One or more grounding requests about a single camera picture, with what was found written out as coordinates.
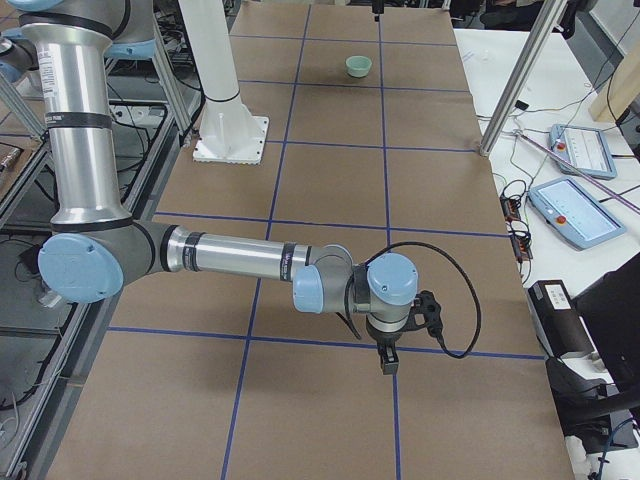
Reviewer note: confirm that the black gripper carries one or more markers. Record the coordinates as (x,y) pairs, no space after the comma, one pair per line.
(384,341)

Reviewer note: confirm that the orange black circuit board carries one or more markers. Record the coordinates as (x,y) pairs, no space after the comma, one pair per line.
(510,206)

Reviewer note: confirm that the small black square pad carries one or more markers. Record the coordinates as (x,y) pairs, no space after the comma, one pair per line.
(521,105)

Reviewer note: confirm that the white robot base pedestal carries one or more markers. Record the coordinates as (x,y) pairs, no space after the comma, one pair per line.
(228,132)

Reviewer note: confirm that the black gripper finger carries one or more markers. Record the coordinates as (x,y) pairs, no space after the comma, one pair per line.
(377,9)

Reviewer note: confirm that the green bowl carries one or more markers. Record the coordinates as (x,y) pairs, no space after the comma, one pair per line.
(358,66)

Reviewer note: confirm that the lower teach pendant tablet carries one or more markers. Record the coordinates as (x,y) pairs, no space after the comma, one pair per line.
(576,215)

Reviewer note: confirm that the wrist black camera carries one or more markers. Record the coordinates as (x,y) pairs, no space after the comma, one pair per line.
(425,313)

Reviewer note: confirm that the teach pendant tablet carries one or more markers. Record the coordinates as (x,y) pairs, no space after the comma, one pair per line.
(583,148)
(576,215)

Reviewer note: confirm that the upper teach pendant tablet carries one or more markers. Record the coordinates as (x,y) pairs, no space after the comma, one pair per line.
(583,148)

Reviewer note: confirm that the aluminium frame post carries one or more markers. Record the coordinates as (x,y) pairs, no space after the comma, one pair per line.
(547,19)

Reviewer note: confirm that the black monitor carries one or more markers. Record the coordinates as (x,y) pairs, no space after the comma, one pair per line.
(610,310)

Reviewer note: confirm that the black box with label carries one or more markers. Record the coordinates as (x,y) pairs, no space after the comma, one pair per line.
(558,324)

